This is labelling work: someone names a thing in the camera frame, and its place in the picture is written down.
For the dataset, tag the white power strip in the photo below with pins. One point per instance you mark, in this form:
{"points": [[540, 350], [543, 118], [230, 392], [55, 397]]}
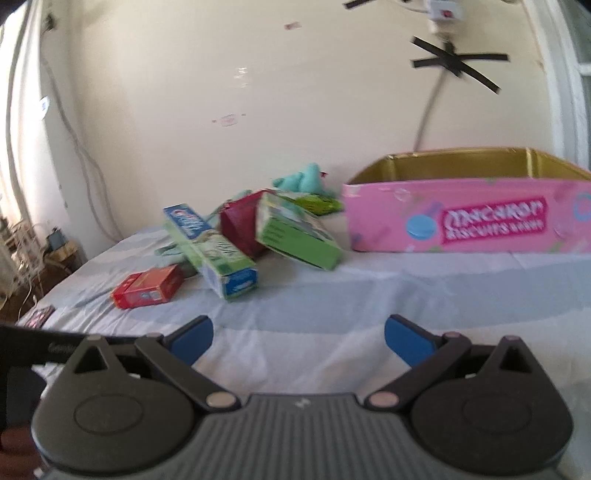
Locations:
{"points": [[444, 16]]}

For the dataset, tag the black upper tape strips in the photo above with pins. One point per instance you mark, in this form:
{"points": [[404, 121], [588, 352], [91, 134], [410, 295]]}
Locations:
{"points": [[355, 3]]}

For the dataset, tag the small red carton box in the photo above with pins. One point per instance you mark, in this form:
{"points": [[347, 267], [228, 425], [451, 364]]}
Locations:
{"points": [[151, 287]]}

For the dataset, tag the cluttered side stand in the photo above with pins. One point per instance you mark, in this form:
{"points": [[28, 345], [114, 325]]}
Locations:
{"points": [[30, 268]]}

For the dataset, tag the person's left hand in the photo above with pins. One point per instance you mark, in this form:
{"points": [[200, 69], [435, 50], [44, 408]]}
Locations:
{"points": [[19, 457]]}

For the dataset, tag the black tape cross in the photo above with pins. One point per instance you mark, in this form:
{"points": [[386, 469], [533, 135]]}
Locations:
{"points": [[456, 63]]}

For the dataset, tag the light teal fabric pouch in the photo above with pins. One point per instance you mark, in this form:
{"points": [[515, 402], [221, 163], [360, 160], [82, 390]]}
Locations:
{"points": [[184, 226]]}

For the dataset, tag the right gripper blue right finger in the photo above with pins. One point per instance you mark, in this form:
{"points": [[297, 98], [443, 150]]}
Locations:
{"points": [[429, 356]]}

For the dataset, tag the frosted floral window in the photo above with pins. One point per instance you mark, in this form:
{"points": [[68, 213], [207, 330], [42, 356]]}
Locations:
{"points": [[562, 31]]}

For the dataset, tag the magenta zip wallet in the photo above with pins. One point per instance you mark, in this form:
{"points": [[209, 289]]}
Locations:
{"points": [[238, 223]]}

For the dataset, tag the green rectangular carton box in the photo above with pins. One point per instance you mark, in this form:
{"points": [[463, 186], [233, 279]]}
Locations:
{"points": [[292, 231]]}

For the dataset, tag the dark card on bed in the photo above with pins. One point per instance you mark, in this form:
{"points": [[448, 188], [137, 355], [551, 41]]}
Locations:
{"points": [[36, 318]]}

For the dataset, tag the striped blue bed sheet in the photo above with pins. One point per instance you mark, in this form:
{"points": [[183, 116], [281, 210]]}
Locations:
{"points": [[305, 330]]}

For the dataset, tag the teal plush teddy bear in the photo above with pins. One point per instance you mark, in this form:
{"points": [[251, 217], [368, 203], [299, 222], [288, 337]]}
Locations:
{"points": [[310, 180]]}

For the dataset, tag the blue green toothpaste box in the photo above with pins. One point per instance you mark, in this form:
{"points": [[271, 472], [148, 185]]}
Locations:
{"points": [[228, 271]]}

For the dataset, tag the pink macaron biscuit tin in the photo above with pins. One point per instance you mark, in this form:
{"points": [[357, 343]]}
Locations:
{"points": [[470, 200]]}

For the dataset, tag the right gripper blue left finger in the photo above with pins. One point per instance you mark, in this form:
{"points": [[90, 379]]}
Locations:
{"points": [[170, 359]]}

